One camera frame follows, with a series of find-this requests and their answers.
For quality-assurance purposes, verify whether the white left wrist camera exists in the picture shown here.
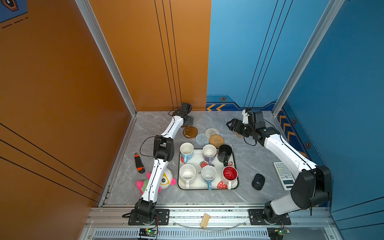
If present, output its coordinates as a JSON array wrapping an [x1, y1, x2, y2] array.
[[172, 103, 192, 118]]

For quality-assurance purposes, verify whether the white strawberry serving tray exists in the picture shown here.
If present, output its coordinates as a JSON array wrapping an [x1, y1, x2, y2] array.
[[177, 148, 240, 191]]

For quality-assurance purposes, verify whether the black mug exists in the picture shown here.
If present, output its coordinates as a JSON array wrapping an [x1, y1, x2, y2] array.
[[218, 145, 233, 167]]

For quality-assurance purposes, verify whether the dark brown glossy coaster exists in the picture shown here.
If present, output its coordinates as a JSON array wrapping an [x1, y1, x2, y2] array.
[[183, 126, 199, 139]]

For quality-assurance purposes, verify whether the blue woven round coaster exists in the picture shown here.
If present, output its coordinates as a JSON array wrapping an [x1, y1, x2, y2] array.
[[195, 133, 209, 146]]

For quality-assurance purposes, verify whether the colourful plush toy with glasses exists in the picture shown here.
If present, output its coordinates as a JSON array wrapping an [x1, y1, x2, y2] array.
[[136, 168, 176, 194]]

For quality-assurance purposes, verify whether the small wooden block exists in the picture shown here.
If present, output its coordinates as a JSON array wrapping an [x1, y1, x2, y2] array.
[[200, 213, 211, 229]]

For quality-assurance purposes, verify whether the red inside white mug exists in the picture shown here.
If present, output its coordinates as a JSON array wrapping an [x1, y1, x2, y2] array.
[[222, 166, 238, 190]]

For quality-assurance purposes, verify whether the tan rattan round coaster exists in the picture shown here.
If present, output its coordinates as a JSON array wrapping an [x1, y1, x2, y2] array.
[[209, 134, 225, 149]]

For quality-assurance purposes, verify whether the purple mug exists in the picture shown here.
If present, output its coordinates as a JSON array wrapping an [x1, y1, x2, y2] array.
[[202, 144, 217, 166]]

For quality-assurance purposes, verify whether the green circuit board left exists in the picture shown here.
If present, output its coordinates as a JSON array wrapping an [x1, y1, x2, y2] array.
[[138, 228, 158, 240]]

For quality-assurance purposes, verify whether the light blue mug front centre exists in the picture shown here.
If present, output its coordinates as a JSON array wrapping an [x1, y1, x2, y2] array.
[[201, 166, 217, 191]]

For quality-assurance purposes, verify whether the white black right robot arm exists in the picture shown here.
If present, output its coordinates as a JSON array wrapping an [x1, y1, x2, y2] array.
[[226, 119, 332, 225]]

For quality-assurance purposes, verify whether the aluminium corner post left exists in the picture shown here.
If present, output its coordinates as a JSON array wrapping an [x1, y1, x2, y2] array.
[[75, 0, 137, 117]]

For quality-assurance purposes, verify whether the aluminium corner post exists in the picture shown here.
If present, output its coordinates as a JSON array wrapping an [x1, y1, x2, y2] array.
[[272, 0, 345, 117], [75, 0, 137, 117]]

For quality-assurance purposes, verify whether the green circuit board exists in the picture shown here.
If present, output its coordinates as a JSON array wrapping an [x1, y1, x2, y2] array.
[[267, 228, 291, 240], [138, 228, 158, 240]]

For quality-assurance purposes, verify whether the white mug front left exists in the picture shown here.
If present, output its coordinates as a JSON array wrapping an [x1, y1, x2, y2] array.
[[179, 164, 197, 190]]

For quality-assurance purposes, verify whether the white calculator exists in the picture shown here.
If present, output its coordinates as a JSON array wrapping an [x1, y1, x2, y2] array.
[[273, 162, 295, 191]]

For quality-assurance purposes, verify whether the aluminium corner post right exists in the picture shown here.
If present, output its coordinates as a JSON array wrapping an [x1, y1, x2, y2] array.
[[272, 0, 345, 117]]

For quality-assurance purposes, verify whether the black computer mouse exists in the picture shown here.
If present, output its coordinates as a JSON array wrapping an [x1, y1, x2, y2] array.
[[252, 174, 265, 191]]

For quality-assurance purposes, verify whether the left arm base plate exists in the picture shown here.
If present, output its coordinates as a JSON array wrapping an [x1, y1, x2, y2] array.
[[128, 209, 170, 226]]

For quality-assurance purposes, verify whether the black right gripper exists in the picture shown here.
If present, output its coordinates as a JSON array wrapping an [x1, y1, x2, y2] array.
[[226, 118, 255, 138]]

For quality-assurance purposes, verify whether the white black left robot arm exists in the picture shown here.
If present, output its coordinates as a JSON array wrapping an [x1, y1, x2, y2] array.
[[131, 115, 194, 225]]

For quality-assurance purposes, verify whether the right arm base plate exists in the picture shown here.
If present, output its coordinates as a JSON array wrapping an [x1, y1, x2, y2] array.
[[248, 209, 292, 226]]

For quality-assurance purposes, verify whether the light blue mug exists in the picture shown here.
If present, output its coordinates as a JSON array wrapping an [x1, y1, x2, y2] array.
[[201, 166, 217, 191], [180, 143, 194, 164]]

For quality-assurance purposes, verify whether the green circuit board right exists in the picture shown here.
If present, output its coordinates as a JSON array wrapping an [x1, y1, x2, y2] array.
[[267, 228, 291, 240]]

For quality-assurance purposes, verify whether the light blue mug back left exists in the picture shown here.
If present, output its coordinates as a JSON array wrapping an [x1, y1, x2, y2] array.
[[180, 143, 194, 164]]

